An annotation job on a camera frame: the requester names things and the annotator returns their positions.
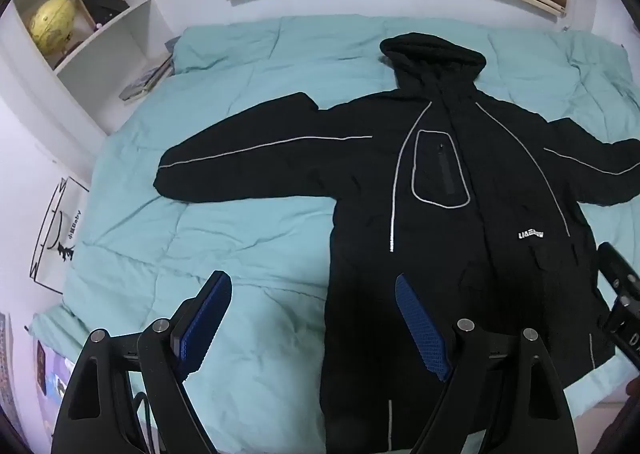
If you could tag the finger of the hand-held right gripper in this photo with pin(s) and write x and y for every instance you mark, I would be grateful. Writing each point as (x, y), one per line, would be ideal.
(617, 266)

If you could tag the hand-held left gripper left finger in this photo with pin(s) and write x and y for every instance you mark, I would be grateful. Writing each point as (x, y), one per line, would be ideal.
(200, 321)

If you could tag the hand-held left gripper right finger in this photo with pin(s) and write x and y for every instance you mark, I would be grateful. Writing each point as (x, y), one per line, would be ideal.
(420, 321)

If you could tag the black hooded jacket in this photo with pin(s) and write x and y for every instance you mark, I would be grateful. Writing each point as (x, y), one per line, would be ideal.
(450, 254)

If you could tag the teal quilted blanket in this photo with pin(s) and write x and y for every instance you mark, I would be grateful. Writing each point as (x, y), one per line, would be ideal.
(240, 244)

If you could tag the colourful printed paper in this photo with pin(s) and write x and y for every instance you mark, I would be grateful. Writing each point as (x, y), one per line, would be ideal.
(52, 369)

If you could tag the white box with drawing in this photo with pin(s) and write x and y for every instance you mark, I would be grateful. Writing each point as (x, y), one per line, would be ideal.
(57, 244)

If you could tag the stack of flat books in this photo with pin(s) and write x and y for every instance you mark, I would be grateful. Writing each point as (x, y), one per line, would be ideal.
(147, 78)

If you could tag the white bookshelf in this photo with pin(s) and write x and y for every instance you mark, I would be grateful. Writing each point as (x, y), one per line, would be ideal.
(130, 33)

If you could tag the yellow globe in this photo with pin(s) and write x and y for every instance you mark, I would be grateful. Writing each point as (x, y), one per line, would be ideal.
(50, 26)

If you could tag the black box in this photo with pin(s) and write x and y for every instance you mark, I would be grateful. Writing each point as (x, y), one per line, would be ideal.
(102, 1)

